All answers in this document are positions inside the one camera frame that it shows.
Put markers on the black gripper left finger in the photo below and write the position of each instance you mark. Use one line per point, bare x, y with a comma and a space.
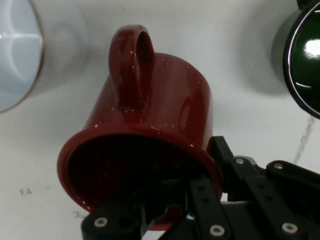
203, 207

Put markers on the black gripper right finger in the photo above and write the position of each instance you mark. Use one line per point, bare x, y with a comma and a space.
262, 192

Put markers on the red speckled enamel mug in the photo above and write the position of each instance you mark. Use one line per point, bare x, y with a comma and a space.
170, 95

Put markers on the dark green enamel mug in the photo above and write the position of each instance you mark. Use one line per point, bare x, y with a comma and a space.
307, 72

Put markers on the white enamel mug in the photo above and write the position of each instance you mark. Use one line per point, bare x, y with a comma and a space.
20, 50

